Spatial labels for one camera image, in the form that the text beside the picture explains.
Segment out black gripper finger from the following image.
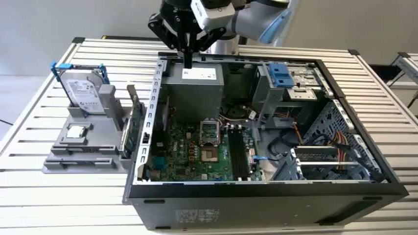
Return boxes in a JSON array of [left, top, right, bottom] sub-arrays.
[[189, 27, 228, 69], [147, 14, 190, 69]]

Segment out black RAM slot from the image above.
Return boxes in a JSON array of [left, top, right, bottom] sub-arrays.
[[228, 124, 245, 182], [236, 124, 253, 182]]

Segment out grey power supply unit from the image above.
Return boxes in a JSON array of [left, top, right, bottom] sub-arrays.
[[162, 62, 225, 123]]

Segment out blue plastic drive latch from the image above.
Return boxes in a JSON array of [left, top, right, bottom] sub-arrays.
[[268, 63, 292, 88]]

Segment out grey metal drive cage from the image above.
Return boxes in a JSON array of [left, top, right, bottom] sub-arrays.
[[252, 62, 321, 128]]

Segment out black cooler fan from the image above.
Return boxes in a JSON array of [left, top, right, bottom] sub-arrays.
[[225, 102, 260, 121]]

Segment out hard disk in blue carrier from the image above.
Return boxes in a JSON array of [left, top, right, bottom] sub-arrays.
[[50, 62, 111, 116]]

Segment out green graphics card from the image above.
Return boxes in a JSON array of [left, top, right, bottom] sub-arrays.
[[119, 84, 149, 159]]

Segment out grey parts rack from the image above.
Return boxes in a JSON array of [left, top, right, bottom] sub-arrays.
[[42, 84, 138, 175]]

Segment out black case fan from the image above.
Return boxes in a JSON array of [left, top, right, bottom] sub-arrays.
[[153, 122, 170, 157]]

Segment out metal socket cover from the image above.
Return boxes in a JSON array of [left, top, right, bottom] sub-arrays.
[[200, 118, 221, 145]]

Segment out CPU socket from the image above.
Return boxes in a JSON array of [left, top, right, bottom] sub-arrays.
[[201, 146, 221, 163]]

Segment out silver CPU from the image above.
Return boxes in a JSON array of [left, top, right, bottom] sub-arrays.
[[65, 126, 89, 138]]

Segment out green motherboard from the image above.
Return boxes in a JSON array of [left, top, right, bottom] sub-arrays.
[[149, 121, 266, 182]]

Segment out metal disk bay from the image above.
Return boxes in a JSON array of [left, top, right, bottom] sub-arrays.
[[273, 144, 377, 183]]

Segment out slatted metal side table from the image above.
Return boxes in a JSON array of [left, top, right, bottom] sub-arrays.
[[388, 51, 418, 108]]

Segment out black and grey PC case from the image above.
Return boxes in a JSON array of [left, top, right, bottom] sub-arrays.
[[122, 51, 411, 231]]

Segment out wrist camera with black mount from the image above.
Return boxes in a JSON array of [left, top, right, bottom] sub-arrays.
[[190, 0, 237, 29]]

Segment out thin orange wire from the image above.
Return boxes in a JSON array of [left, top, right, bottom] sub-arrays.
[[293, 117, 304, 145]]

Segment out black data cable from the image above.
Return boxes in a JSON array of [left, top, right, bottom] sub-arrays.
[[268, 128, 297, 162]]

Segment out orange yellow power wires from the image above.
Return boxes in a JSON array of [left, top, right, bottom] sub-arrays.
[[332, 130, 353, 172]]

